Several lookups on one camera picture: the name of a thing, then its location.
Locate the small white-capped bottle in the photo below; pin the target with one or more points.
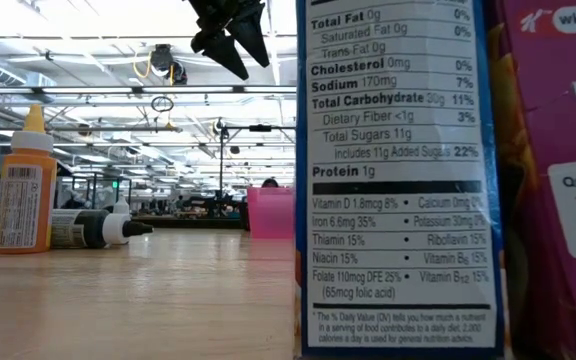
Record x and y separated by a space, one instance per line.
121 207

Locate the person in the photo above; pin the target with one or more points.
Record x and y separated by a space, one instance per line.
269 183

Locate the pink mini cereal box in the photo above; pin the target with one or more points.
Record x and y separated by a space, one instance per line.
558 125

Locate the black icing tube white collar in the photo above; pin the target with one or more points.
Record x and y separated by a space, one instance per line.
88 229

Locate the black overhead camera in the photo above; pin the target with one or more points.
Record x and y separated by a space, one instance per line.
162 57

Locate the pink translucent plastic bin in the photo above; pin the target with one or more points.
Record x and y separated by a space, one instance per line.
270 215

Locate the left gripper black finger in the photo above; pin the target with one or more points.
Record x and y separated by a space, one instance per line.
255 35
220 50

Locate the yellow squeeze bottle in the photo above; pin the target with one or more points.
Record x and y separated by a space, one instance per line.
25 210

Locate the black aluminium table frame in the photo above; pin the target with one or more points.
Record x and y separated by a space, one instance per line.
168 223

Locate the blue mini cereal box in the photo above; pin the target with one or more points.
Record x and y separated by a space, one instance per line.
393 150

